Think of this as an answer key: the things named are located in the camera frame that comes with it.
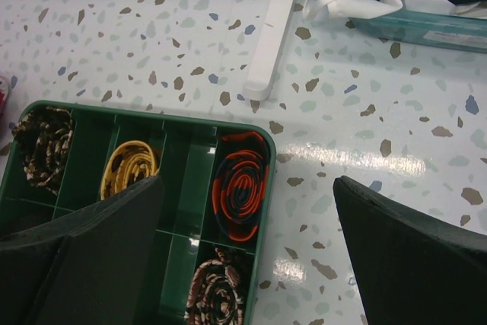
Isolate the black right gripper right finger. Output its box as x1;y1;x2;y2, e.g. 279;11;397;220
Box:
333;176;486;324

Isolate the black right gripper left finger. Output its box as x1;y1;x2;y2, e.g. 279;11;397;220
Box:
1;176;164;324

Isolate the yellow rolled tie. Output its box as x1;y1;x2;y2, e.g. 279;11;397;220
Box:
100;140;161;199

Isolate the brown pink floral rolled tie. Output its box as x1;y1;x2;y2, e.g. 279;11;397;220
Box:
184;247;247;324

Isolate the brown patterned rolled tie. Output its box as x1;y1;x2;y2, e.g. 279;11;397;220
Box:
12;106;75;195

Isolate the green compartment tray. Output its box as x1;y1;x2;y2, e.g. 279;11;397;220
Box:
1;101;276;324

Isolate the orange navy striped rolled tie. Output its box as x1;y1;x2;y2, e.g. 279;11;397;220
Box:
212;131;270;243

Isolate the pink camouflage folded garment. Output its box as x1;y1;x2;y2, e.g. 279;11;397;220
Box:
0;74;11;117

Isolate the white clothes rack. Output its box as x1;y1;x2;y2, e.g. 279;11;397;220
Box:
242;0;294;101

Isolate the white garment in basket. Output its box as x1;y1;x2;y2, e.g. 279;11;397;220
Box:
303;0;486;21

